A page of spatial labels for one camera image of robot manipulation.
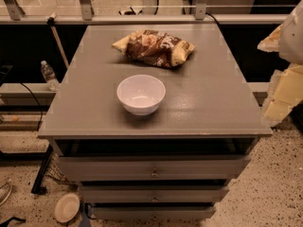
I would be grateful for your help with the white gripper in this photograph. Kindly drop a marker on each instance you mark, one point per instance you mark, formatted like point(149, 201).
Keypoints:
point(292, 38)

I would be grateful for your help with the brown chip bag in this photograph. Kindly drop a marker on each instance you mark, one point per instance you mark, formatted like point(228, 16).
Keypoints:
point(156, 48)

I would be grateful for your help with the white bowl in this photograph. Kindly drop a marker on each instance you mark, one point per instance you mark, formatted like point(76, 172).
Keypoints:
point(141, 94)

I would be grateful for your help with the grey drawer cabinet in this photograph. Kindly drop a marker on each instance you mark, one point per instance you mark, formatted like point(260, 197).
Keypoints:
point(144, 142)

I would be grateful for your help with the bottom grey drawer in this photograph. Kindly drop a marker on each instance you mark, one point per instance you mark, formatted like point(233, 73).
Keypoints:
point(154, 213)

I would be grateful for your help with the grey drawer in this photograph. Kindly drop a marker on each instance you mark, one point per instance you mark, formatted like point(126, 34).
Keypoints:
point(153, 193)
point(154, 213)
point(211, 167)

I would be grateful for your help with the middle grey drawer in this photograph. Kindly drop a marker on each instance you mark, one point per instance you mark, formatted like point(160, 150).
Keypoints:
point(153, 193)

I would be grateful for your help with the top grey drawer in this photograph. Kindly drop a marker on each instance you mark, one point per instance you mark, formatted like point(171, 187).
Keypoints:
point(211, 167)

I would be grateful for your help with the clear plastic water bottle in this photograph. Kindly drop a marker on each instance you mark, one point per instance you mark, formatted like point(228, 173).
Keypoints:
point(49, 76)

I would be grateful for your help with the wooden stick with black tape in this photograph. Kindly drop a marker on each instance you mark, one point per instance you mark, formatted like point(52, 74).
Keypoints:
point(51, 22)

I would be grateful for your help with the cream plate on floor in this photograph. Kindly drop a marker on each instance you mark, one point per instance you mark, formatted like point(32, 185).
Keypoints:
point(67, 207)

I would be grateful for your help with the black metal stand leg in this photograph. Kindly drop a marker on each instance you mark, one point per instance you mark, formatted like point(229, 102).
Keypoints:
point(37, 188)

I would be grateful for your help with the metal railing frame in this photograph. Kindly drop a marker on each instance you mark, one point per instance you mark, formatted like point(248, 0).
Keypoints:
point(100, 11)

